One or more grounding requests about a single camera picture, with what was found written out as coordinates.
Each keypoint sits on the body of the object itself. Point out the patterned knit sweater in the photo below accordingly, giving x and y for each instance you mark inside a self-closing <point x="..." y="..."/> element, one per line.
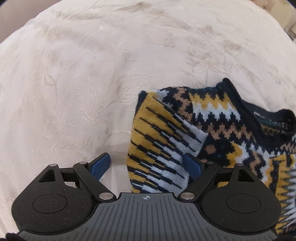
<point x="212" y="124"/>

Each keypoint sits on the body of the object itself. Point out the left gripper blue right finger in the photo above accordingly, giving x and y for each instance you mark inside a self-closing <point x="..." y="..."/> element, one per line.
<point x="202" y="175"/>

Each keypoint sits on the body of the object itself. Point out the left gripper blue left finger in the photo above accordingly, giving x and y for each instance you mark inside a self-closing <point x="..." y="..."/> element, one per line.
<point x="90" y="174"/>

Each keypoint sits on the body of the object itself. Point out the cream bedspread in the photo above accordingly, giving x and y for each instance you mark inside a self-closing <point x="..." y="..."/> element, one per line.
<point x="70" y="77"/>

